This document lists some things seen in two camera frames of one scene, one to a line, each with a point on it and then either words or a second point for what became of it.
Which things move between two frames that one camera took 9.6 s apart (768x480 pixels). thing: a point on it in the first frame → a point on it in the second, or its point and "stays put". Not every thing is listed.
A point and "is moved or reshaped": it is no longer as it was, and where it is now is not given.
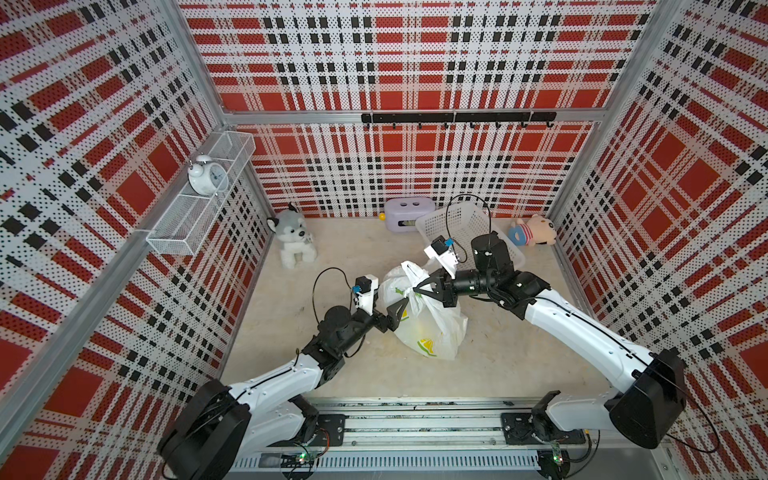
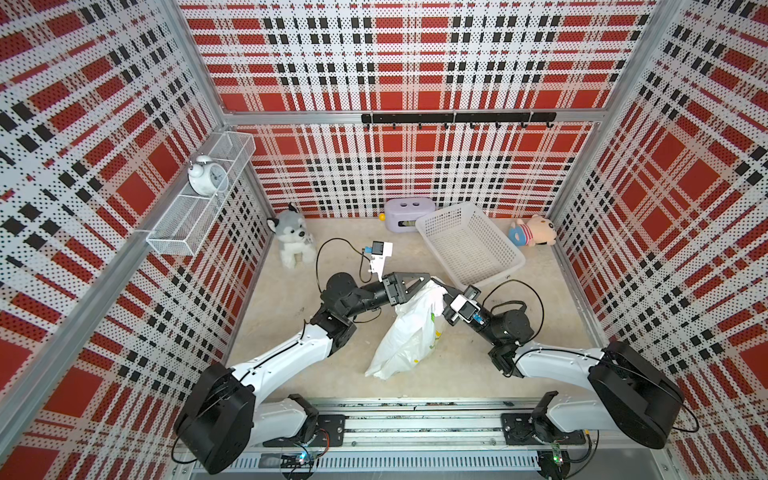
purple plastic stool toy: x=401 y=212 stays put
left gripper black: x=390 y=321 → x=396 y=277
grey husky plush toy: x=296 y=242 stays put
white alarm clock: x=207 y=178 stays put
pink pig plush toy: x=536 y=231 stays put
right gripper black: x=445 y=289 → x=448 y=313
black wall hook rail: x=462 y=117 stays put
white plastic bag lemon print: x=426 y=326 is moved or reshaped
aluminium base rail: x=465 y=438 stays put
